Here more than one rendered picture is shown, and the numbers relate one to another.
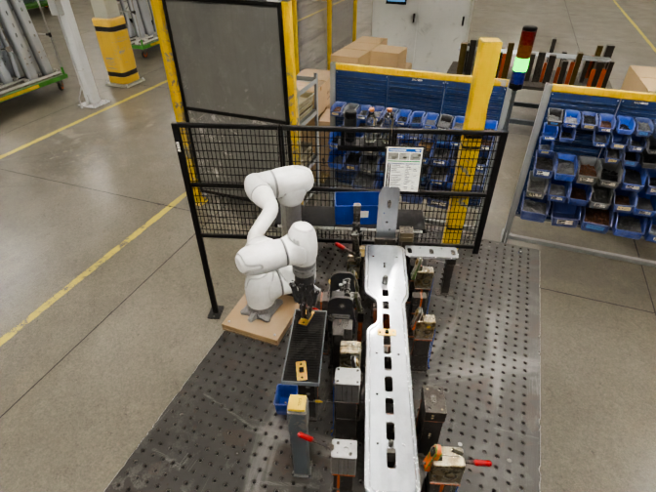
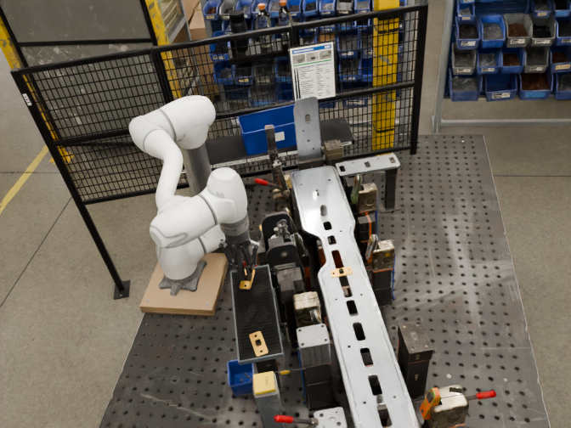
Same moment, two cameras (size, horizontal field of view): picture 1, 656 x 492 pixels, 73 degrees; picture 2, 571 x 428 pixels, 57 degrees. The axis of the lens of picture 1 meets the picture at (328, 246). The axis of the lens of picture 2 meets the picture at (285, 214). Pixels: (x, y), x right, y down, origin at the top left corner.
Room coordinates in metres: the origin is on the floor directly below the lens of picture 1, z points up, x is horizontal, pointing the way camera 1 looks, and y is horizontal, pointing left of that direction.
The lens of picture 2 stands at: (0.09, 0.09, 2.54)
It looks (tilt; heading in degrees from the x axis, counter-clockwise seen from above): 42 degrees down; 352
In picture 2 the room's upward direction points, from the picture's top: 8 degrees counter-clockwise
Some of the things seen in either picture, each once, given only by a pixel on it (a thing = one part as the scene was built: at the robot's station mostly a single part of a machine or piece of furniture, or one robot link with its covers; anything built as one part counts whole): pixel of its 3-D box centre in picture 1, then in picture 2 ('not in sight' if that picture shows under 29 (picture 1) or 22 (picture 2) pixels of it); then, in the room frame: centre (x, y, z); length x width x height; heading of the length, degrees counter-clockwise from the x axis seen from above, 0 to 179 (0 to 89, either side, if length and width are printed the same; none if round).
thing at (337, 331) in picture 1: (338, 360); (291, 318); (1.30, -0.04, 0.90); 0.05 x 0.05 x 0.40; 85
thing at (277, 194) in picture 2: (352, 282); (285, 221); (1.85, -0.14, 0.88); 0.07 x 0.06 x 0.35; 85
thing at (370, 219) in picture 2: (416, 315); (366, 242); (1.63, -0.46, 0.84); 0.11 x 0.08 x 0.29; 85
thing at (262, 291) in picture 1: (261, 284); (176, 249); (1.80, 0.36, 0.91); 0.18 x 0.16 x 0.22; 115
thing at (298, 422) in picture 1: (300, 438); (274, 420); (0.91, 0.11, 0.92); 0.08 x 0.08 x 0.44; 85
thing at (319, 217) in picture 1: (349, 218); (262, 144); (2.29, -0.14, 1.02); 0.90 x 0.22 x 0.03; 85
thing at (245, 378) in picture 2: (286, 400); (242, 377); (1.20, 0.19, 0.74); 0.11 x 0.10 x 0.09; 175
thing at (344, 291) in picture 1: (342, 322); (285, 272); (1.49, -0.07, 0.94); 0.18 x 0.13 x 0.49; 175
